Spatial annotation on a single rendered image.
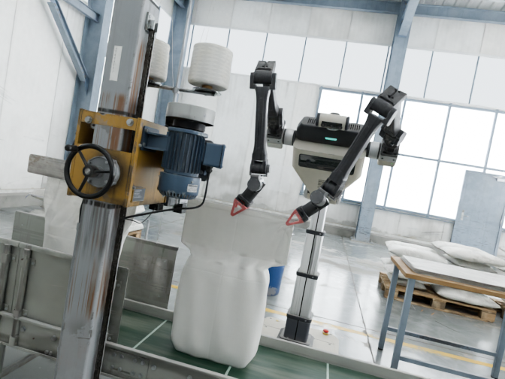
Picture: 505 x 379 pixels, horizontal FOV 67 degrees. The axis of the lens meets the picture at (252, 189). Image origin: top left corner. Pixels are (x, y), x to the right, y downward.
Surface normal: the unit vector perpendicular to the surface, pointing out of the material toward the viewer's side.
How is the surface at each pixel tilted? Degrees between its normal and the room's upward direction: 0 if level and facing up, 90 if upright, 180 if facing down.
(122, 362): 90
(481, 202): 90
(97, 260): 90
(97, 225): 90
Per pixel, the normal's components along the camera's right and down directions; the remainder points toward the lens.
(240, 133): -0.19, 0.02
